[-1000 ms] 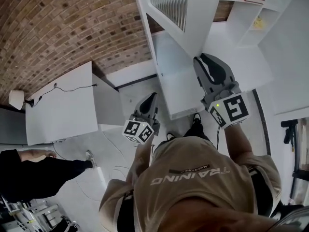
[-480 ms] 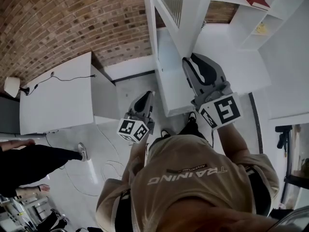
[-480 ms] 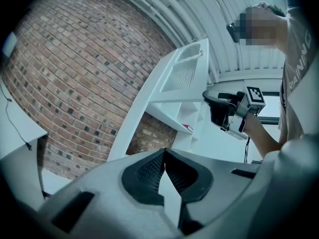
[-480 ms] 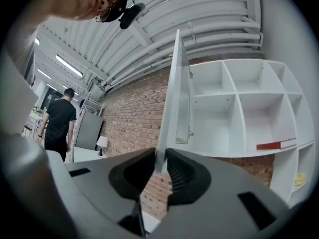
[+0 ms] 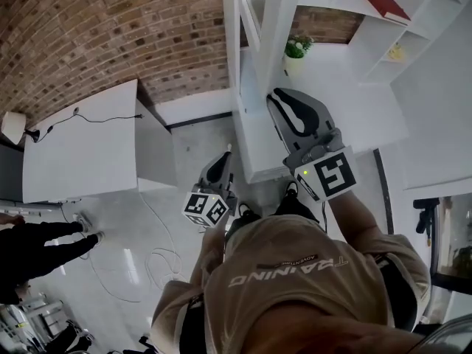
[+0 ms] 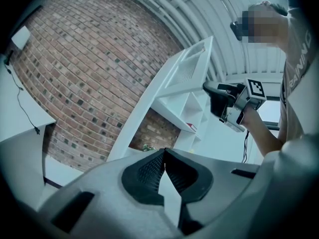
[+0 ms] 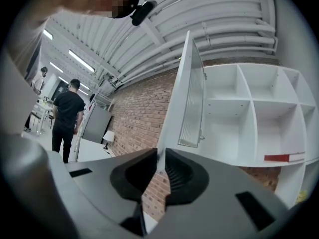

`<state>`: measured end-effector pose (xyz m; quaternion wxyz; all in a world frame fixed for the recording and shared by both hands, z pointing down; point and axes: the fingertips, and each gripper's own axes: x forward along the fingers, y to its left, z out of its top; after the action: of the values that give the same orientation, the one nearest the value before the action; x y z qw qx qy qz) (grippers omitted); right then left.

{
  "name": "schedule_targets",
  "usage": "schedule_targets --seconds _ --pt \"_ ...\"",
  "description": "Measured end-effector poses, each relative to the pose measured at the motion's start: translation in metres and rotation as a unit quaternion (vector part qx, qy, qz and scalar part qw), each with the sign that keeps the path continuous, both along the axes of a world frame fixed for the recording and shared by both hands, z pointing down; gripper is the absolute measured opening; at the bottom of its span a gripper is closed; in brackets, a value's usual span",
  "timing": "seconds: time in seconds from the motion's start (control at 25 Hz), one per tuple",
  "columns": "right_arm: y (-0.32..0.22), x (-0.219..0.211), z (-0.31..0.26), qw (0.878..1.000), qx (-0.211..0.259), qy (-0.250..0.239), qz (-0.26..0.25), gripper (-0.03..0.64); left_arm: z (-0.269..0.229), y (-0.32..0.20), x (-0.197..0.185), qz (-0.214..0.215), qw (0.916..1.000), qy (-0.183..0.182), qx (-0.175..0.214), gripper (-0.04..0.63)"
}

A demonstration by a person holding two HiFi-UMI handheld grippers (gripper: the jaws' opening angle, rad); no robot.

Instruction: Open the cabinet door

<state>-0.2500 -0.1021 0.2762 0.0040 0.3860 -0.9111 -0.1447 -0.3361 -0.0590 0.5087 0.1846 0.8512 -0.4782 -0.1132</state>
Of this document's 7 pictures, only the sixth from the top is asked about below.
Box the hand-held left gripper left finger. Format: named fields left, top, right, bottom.
left=121, top=148, right=166, bottom=208

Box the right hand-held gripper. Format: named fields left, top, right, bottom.
left=202, top=77, right=268, bottom=133

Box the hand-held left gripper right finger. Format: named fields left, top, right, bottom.
left=164, top=148, right=214, bottom=236

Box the white glass-panel cabinet door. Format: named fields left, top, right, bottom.
left=156, top=35, right=214, bottom=99

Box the person's right forearm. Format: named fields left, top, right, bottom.
left=242, top=108, right=285, bottom=158

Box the white table top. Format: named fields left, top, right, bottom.
left=0, top=55, right=57, bottom=204

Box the person's grey printed t-shirt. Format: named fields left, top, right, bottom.
left=279, top=5, right=319, bottom=149

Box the person's head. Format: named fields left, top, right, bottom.
left=243, top=0, right=290, bottom=50

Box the bundle of white ceiling pipes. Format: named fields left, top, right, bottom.
left=109, top=0, right=241, bottom=78

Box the white shade table lamp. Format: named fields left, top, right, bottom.
left=3, top=25, right=32, bottom=66

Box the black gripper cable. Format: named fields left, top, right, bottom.
left=240, top=129, right=250, bottom=164

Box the white wall cabinet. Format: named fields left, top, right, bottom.
left=43, top=47, right=215, bottom=188

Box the black head-worn camera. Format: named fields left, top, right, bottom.
left=229, top=20, right=244, bottom=42

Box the black lamp cable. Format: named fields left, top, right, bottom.
left=4, top=63, right=41, bottom=135

